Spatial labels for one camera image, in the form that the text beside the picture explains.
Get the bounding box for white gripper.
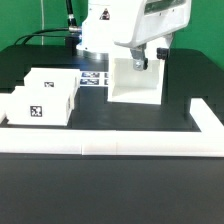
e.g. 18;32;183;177
112;0;192;71

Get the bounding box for white drawer cabinet frame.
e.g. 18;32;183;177
108;58;165;105

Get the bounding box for white drawer box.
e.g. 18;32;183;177
24;68;81;99
6;86;73;126

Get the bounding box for white front drawer box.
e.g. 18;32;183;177
6;86;73;126

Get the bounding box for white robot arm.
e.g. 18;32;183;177
78;0;192;71

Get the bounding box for white fiducial marker sheet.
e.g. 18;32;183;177
80;71;109;86

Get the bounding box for white U-shaped border fence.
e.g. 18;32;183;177
0;93;224;157

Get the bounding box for black cable connector block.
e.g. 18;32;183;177
65;36;79;55

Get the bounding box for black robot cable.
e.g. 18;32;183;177
13;0;82;46

